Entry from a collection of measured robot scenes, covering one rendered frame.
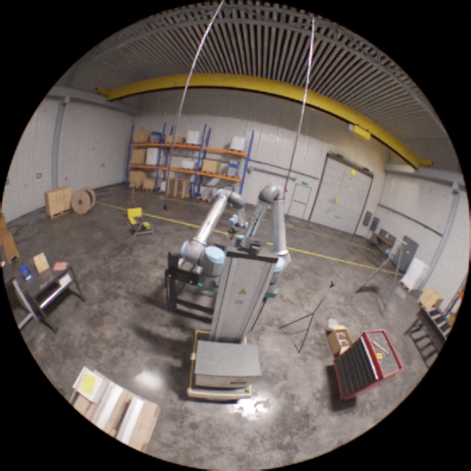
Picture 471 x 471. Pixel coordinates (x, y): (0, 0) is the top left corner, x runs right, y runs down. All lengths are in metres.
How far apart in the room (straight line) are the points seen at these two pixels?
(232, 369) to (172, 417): 1.11
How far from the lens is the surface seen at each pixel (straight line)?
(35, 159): 10.54
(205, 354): 1.55
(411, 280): 8.73
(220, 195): 1.48
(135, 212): 6.42
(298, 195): 10.99
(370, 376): 2.37
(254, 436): 2.37
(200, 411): 2.27
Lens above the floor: 2.26
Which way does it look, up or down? 24 degrees down
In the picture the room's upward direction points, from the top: 12 degrees clockwise
